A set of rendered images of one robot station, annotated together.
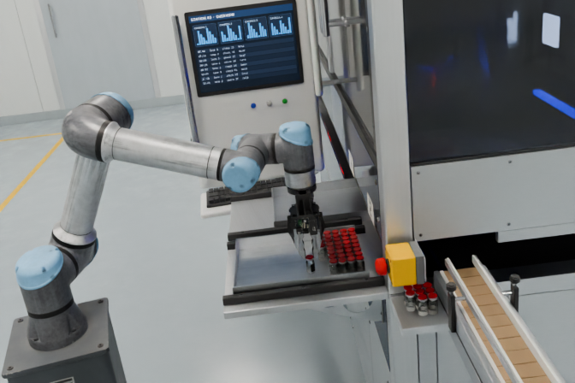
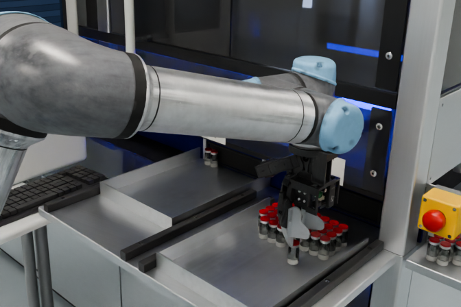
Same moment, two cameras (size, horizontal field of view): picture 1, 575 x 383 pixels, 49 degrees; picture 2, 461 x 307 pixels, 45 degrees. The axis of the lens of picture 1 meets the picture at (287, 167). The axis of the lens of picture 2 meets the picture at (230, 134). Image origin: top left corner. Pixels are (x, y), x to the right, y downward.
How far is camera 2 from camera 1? 1.19 m
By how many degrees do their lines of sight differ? 45
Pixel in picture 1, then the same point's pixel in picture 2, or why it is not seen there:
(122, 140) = (175, 86)
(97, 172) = (12, 177)
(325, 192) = (161, 175)
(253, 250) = (182, 262)
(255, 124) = not seen: hidden behind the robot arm
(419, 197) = (438, 134)
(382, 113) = (439, 32)
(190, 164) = (281, 118)
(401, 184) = (433, 120)
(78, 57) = not seen: outside the picture
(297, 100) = not seen: hidden behind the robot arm
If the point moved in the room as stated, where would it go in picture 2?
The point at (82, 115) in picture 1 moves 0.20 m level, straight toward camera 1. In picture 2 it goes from (73, 40) to (254, 63)
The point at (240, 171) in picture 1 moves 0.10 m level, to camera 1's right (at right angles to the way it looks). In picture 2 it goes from (355, 118) to (389, 104)
